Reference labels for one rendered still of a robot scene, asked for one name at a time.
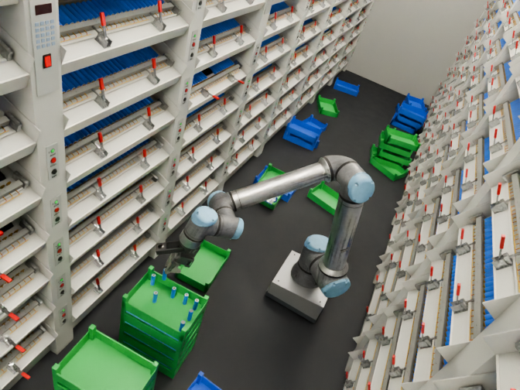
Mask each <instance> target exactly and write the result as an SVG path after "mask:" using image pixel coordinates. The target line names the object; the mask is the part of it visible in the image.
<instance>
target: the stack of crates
mask: <svg viewBox="0 0 520 390"><path fill-rule="evenodd" d="M158 368H159V362H158V361H154V362H152V361H150V360H148V359H147V358H145V357H143V356H142V355H140V354H138V353H136V352H134V351H133V350H131V349H129V348H128V347H126V346H124V345H123V344H120V343H119V342H117V341H116V340H114V339H112V338H110V337H109V336H107V335H105V334H103V333H102V332H100V331H99V330H96V326H95V325H93V324H91V325H90V326H89V331H88V332H87V333H86V334H85V335H84V336H83V338H82V339H81V340H80V341H79V342H78V343H77V344H76V345H75V346H74V348H73V349H72V350H71V351H70V352H69V353H68V354H67V355H66V356H65V358H64V359H63V360H62V361H61V362H60V363H59V364H57V363H55V365H54V366H52V374H53V387H54V390H154V386H155V383H156V376H157V372H158Z"/></svg>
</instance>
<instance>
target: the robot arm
mask: <svg viewBox="0 0 520 390"><path fill-rule="evenodd" d="M324 180H325V181H327V182H331V181H337V182H338V183H339V184H340V192H339V198H338V201H337V207H336V210H335V214H334V219H333V223H332V226H331V229H330V235H329V238H327V237H325V236H323V235H319V234H313V235H310V236H309V237H308V238H307V239H306V241H305V242H304V246H303V250H302V251H301V254H300V257H299V261H297V262H296V263H295V264H294V265H293V267H292V269H291V276H292V279H293V280H294V281H295V282H296V283H297V284H298V285H300V286H302V287H304V288H307V289H315V288H317V287H319V288H320V291H321V292H322V293H323V294H324V295H325V297H328V298H333V297H336V296H339V295H341V294H343V293H345V292H346V291H347V290H348V289H349V288H350V286H351V283H350V280H349V279H348V277H347V271H348V263H347V257H348V254H349V251H350V249H351V244H352V241H353V238H354V234H355V231H356V228H357V225H358V221H359V217H360V215H361V210H362V207H363V205H364V202H365V201H367V200H369V197H371V196H372V195H373V193H374V191H375V184H374V182H373V180H372V179H371V177H370V176H369V175H368V174H367V173H366V172H365V171H364V170H363V169H362V168H361V167H360V166H359V165H358V163H357V162H356V161H354V160H353V159H351V158H348V157H346V156H324V157H321V158H320V159H319V161H318V162H316V163H314V164H311V165H308V166H304V167H303V168H300V169H296V170H293V171H291V172H288V173H284V174H282V175H279V176H275V177H272V178H270V179H267V180H263V181H261V182H258V183H255V184H252V185H250V186H246V187H243V188H241V189H238V190H234V191H230V192H227V193H225V192H224V191H221V190H218V191H215V192H213V193H212V194H211V195H210V196H209V197H208V199H207V204H208V207H206V206H202V207H198V208H197V209H196V210H195V211H194V212H193V213H192V215H191V218H190V219H189V221H188V222H187V224H186V226H185V228H184V229H183V231H182V232H181V234H180V240H179V241H169V242H163V243H157V244H156V254H157V255H164V254H169V257H168V259H167V262H166V266H165V267H166V269H165V273H166V274H169V273H180V272H181V270H180V269H179V268H178V267H179V264H181V265H184V267H187V268H189V267H190V266H191V265H192V264H193V262H194V257H195V256H196V254H197V252H198V251H199V250H200V245H201V243H202V242H203V240H204V239H205V237H206V236H207V235H209V236H214V237H219V238H229V239H238V238H240V236H241V234H242V232H243V229H244V221H243V220H242V219H241V218H239V217H235V214H234V212H235V211H238V210H240V209H243V208H246V207H249V206H251V205H254V204H258V203H261V202H263V201H266V200H269V199H272V198H274V197H278V196H281V195H283V194H286V193H289V192H292V191H294V190H298V189H301V188H304V187H306V186H310V185H312V184H314V183H319V182H321V181H324ZM191 262H192V263H191ZM190 263H191V264H190Z"/></svg>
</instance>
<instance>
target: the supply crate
mask: <svg viewBox="0 0 520 390"><path fill-rule="evenodd" d="M154 268H155V267H153V266H151V265H150V266H149V269H148V271H147V273H146V274H145V275H144V276H143V277H142V278H141V279H140V281H139V282H138V283H137V284H136V285H135V286H134V287H133V289H132V290H131V291H130V292H129V293H128V294H124V295H123V297H122V303H121V307H122V309H124V310H127V311H128V312H130V313H132V314H134V315H135V316H137V317H139V318H140V319H142V320H144V321H145V322H147V323H150V324H152V325H153V326H154V327H157V328H158V329H160V330H162V331H163V332H165V333H167V334H169V335H170V336H172V337H175V338H176V339H177V340H180V341H182V342H184V340H185V339H186V337H187V335H188V334H189V332H190V331H191V330H192V328H193V326H194V325H195V323H196V322H197V321H198V319H199V318H200V316H201V314H202V313H203V311H204V310H205V309H206V307H207V302H208V300H209V296H207V295H205V296H204V297H202V296H200V295H198V294H196V293H195V292H193V291H191V290H189V289H187V288H186V287H184V286H182V285H180V284H178V283H176V282H174V281H173V280H171V279H168V278H167V277H166V280H165V281H164V280H162V277H163V275H161V274H159V273H158V272H156V271H154ZM152 274H156V280H155V285H154V286H151V285H150V282H151V278H152ZM174 286H175V287H176V293H175V297H174V298H173V299H172V298H171V297H170V296H171V292H172V288H173V287H174ZM155 291H157V292H158V296H157V301H156V303H153V302H152V298H153V293H154V292H155ZM185 293H188V294H189V296H188V300H187V303H186V305H183V298H184V295H185ZM195 299H199V303H198V306H197V309H196V310H194V311H193V315H192V319H191V321H188V320H187V317H188V313H189V310H190V309H193V304H194V301H195ZM182 320H184V321H185V326H184V327H183V328H182V330H181V332H180V331H179V328H180V323H181V321H182Z"/></svg>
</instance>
